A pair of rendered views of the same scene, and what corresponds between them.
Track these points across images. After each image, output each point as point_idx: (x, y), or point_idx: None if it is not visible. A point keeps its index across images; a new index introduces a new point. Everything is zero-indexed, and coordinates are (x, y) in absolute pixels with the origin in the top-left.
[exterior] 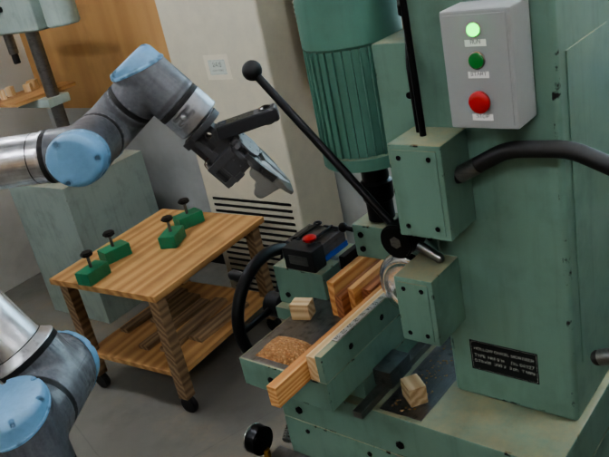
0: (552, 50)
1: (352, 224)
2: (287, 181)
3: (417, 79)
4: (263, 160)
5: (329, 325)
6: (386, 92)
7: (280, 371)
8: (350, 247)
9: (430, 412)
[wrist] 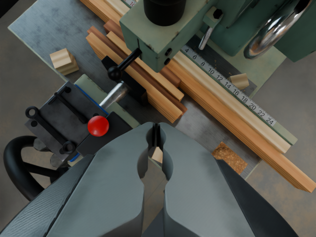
0: None
1: (159, 52)
2: (174, 128)
3: None
4: (132, 226)
5: (188, 128)
6: None
7: (247, 178)
8: (124, 80)
9: (249, 78)
